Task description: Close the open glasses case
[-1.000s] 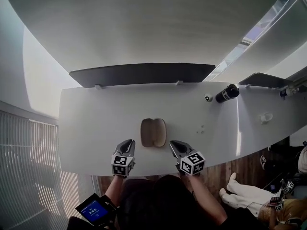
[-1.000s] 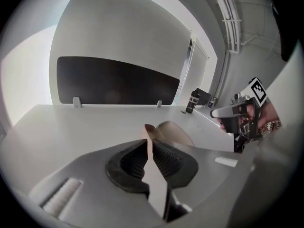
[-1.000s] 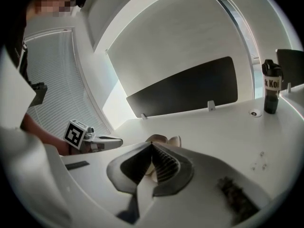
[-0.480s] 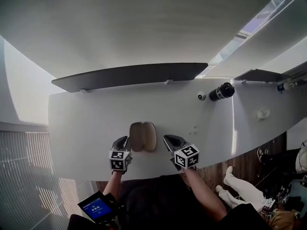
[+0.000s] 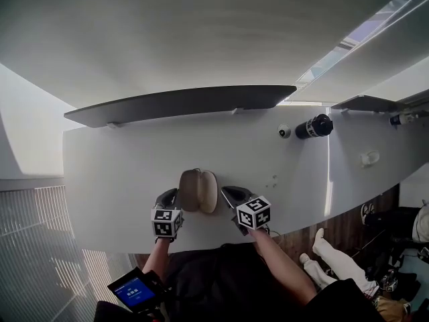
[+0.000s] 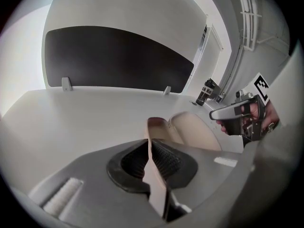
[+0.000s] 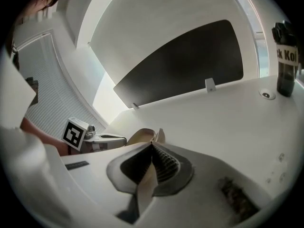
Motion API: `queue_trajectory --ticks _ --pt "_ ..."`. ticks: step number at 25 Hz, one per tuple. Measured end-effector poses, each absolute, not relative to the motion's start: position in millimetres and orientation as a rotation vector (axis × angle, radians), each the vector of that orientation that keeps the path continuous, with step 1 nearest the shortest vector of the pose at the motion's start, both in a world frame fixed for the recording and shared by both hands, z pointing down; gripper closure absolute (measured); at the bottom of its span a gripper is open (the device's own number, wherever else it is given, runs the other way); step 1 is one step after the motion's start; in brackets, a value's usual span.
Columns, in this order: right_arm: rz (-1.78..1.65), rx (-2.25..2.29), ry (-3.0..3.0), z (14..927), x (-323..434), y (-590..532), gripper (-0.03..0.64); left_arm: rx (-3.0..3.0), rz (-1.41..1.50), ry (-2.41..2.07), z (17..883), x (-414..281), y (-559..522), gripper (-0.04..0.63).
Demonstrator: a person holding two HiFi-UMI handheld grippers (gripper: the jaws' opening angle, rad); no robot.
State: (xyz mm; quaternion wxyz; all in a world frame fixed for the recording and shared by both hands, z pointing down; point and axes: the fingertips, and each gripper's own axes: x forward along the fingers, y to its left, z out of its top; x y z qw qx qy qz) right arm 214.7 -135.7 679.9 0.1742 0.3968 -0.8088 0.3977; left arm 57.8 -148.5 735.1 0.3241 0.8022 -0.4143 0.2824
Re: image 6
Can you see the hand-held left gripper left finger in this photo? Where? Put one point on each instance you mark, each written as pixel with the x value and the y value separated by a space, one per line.
pixel 90 174

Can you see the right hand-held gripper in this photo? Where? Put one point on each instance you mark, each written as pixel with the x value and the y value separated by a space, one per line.
pixel 237 127

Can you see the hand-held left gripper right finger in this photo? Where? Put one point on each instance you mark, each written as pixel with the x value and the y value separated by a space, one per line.
pixel 204 170

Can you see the person's right hand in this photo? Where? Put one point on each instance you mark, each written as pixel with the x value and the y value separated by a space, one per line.
pixel 253 110

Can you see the small dark box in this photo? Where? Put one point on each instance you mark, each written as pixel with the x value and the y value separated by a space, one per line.
pixel 220 98

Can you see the black bottle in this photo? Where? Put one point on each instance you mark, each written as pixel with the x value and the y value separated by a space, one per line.
pixel 204 92

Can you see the black desk divider panel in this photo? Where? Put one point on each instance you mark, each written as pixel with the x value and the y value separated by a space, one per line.
pixel 114 60

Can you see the grey divider bracket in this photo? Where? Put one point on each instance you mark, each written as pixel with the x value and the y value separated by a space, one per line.
pixel 167 90
pixel 66 84

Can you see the white wall pipes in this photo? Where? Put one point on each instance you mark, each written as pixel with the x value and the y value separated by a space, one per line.
pixel 248 20

